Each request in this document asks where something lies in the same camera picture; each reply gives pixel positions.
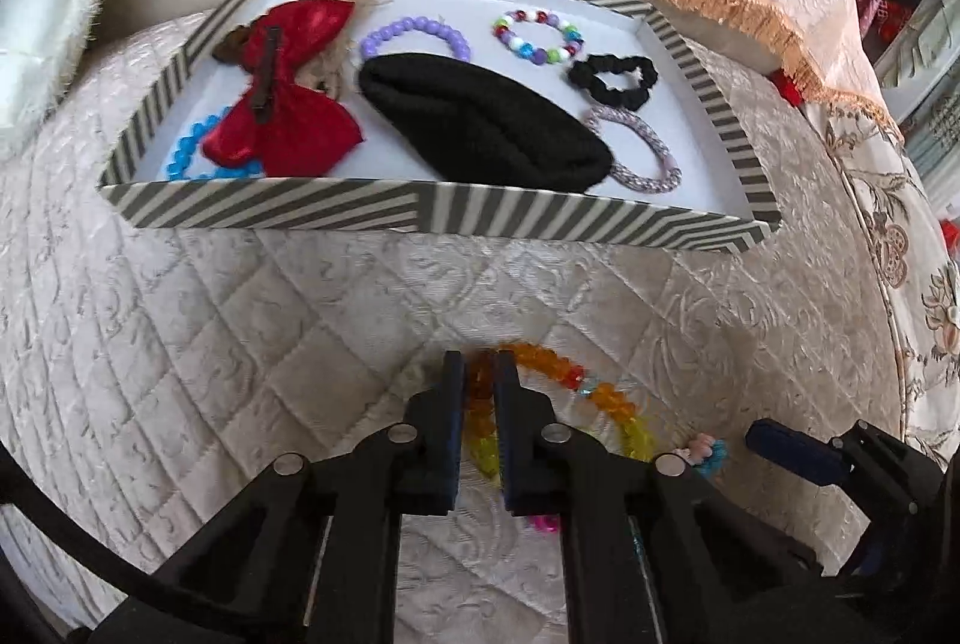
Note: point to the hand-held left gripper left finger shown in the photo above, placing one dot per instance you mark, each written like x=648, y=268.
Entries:
x=452, y=419

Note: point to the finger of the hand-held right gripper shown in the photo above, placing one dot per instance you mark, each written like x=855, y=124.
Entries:
x=787, y=449

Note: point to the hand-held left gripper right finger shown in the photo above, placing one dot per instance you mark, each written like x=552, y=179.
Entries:
x=506, y=426

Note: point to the striped cardboard box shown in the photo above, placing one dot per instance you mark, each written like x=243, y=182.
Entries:
x=300, y=209

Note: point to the red satin bow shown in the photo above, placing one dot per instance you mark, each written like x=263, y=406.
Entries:
x=300, y=119

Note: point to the black scrunchie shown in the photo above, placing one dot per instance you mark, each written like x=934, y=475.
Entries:
x=600, y=89

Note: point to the brown scrunchie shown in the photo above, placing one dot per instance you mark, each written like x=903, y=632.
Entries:
x=234, y=44

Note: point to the floral embroidered cloth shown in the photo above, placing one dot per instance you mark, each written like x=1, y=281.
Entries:
x=900, y=239

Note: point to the stack of folded linens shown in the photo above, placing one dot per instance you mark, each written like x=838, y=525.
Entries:
x=926, y=127

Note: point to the small red cloth item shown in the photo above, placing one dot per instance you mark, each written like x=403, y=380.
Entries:
x=787, y=88

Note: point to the white satin round pillow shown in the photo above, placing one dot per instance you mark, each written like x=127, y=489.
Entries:
x=45, y=14

